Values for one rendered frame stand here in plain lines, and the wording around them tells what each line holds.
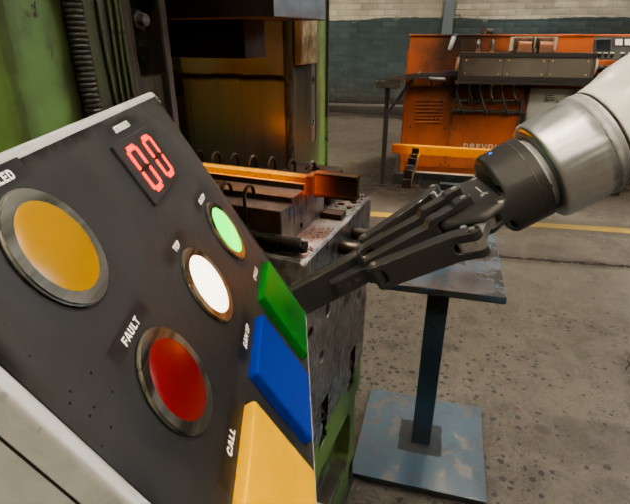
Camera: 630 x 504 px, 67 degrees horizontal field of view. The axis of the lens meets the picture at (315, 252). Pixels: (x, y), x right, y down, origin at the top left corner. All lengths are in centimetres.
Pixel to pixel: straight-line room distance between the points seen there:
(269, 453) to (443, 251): 21
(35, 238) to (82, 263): 2
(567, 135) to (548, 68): 391
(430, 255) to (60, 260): 28
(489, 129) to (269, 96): 345
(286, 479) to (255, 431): 4
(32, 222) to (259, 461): 17
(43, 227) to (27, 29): 40
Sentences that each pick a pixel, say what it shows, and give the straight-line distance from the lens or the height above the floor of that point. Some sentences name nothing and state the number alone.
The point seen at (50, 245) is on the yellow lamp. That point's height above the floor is 117.
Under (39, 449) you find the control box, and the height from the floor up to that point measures 112.
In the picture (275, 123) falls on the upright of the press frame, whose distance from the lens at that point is 116.
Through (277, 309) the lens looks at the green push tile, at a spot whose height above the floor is 103.
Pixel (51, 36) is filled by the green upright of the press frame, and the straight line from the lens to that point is 63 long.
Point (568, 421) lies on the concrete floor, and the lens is 200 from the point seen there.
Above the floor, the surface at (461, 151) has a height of 96.
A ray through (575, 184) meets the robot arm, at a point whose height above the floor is 114.
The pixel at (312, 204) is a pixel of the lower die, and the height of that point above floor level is 95.
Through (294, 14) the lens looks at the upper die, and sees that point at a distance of 81.
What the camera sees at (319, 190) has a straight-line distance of 89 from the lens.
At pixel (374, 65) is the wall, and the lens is 844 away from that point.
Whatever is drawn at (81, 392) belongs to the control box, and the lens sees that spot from 21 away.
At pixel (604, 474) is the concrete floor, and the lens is 187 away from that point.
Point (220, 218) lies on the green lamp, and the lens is 42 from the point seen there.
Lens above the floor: 125
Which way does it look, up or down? 25 degrees down
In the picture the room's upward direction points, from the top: straight up
